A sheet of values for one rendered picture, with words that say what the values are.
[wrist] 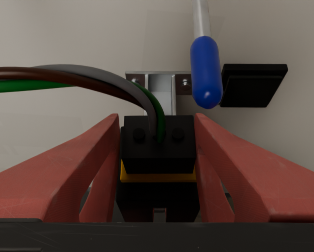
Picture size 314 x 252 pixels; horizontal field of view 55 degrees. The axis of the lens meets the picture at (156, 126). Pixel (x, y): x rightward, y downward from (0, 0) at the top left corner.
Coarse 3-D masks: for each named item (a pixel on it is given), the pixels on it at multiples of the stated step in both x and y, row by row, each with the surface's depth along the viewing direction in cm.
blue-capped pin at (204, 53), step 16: (192, 0) 9; (208, 16) 9; (208, 32) 9; (192, 48) 8; (208, 48) 8; (192, 64) 8; (208, 64) 8; (192, 80) 8; (208, 80) 8; (208, 96) 8
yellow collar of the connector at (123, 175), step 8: (120, 176) 14; (128, 176) 14; (136, 176) 14; (144, 176) 14; (152, 176) 14; (160, 176) 14; (168, 176) 14; (176, 176) 14; (184, 176) 14; (192, 176) 14
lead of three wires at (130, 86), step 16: (48, 64) 8; (64, 64) 8; (0, 80) 7; (16, 80) 8; (32, 80) 8; (48, 80) 8; (64, 80) 8; (80, 80) 8; (96, 80) 8; (112, 80) 9; (128, 80) 9; (128, 96) 9; (144, 96) 10; (160, 112) 11; (160, 128) 12
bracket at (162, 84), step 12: (132, 72) 20; (144, 72) 20; (156, 72) 20; (168, 72) 20; (180, 72) 20; (144, 84) 21; (156, 84) 21; (168, 84) 21; (180, 84) 21; (156, 96) 21; (168, 96) 21; (168, 108) 21
